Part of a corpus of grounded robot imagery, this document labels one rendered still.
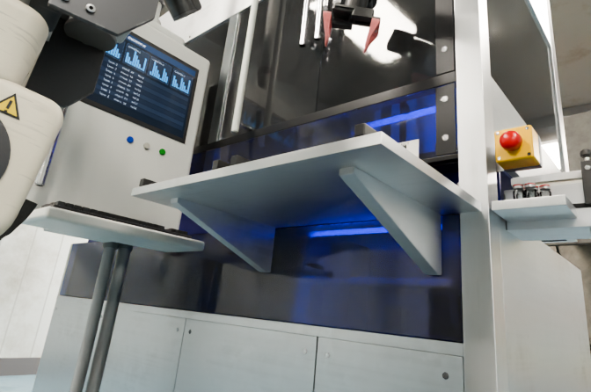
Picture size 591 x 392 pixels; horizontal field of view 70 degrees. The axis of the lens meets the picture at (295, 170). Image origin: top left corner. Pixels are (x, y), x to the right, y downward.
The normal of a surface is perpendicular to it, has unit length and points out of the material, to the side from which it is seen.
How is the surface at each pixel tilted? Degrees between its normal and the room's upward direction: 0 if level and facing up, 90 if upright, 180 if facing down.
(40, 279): 90
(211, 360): 90
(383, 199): 90
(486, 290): 90
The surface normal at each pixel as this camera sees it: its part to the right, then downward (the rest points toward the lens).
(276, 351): -0.65, -0.30
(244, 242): 0.75, -0.15
